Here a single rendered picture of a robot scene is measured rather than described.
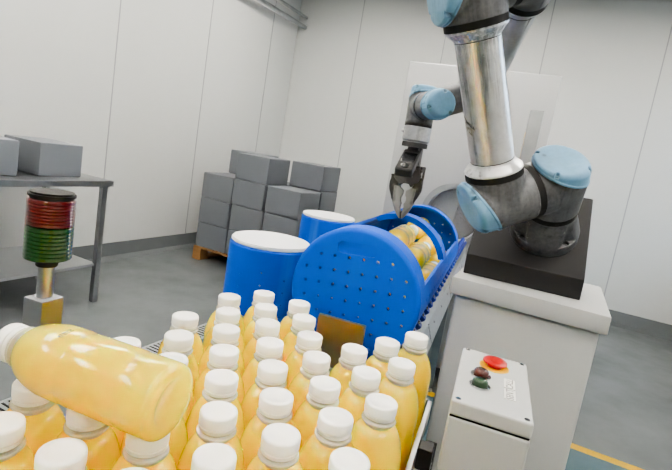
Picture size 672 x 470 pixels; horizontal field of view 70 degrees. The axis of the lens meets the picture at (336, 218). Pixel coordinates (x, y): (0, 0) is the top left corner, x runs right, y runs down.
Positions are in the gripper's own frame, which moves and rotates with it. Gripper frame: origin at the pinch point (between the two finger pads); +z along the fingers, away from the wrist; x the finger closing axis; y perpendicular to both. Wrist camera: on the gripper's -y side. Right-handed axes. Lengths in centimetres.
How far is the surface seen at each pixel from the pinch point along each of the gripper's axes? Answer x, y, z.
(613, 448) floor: -112, 162, 124
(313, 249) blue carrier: 10.2, -37.1, 6.9
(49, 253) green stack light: 33, -81, 6
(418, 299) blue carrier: -13.6, -36.9, 12.0
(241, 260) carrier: 50, 6, 26
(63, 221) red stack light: 33, -80, 1
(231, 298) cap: 15, -60, 13
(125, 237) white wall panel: 313, 248, 105
